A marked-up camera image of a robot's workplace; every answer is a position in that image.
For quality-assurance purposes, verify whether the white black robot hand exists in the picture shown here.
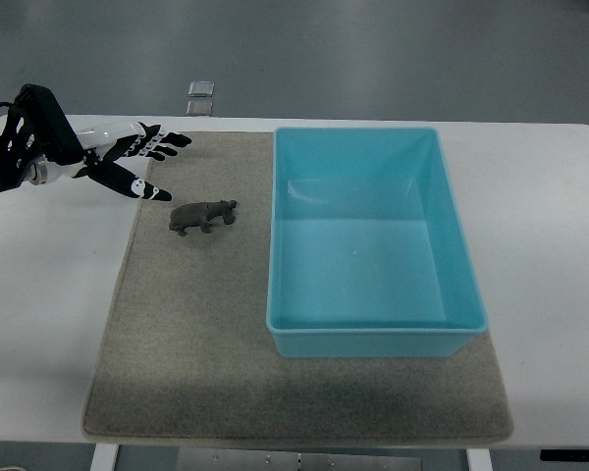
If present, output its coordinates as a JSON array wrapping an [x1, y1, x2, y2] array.
[[27, 121, 191, 201]]

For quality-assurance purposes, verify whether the brown hippo toy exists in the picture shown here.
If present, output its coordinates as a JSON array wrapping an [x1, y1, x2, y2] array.
[[169, 200, 238, 236]]

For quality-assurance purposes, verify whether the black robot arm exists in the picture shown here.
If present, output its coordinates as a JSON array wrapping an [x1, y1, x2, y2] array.
[[0, 83, 84, 192]]

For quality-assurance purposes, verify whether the blue plastic box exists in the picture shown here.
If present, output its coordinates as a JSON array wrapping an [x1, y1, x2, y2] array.
[[266, 128, 488, 358]]

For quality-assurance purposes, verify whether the lower floor socket plate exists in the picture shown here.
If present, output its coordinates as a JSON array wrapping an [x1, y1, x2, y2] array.
[[186, 99, 213, 117]]

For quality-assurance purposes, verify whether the floor socket plate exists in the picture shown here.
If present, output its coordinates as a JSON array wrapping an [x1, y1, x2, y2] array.
[[186, 99, 213, 117], [187, 80, 215, 97]]

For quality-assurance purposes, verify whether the upper floor socket plate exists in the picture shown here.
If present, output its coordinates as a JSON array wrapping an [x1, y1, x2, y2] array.
[[187, 80, 215, 97]]

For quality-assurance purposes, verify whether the grey felt mat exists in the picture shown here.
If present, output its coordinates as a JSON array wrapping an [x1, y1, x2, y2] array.
[[82, 131, 513, 447]]

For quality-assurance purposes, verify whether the left white table leg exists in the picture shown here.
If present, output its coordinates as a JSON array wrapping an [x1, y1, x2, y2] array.
[[89, 444, 120, 471]]

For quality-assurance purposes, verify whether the white table leg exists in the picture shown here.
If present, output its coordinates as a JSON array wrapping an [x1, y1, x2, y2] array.
[[466, 448, 494, 471], [89, 444, 120, 471]]

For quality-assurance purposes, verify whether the right white table leg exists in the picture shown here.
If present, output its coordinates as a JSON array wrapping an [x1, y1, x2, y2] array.
[[466, 448, 494, 471]]

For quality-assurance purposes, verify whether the black table control panel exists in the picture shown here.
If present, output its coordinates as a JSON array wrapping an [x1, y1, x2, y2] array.
[[540, 448, 589, 463]]

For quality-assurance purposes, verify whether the metal table frame plate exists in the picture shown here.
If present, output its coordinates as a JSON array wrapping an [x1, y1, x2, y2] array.
[[176, 448, 423, 471]]

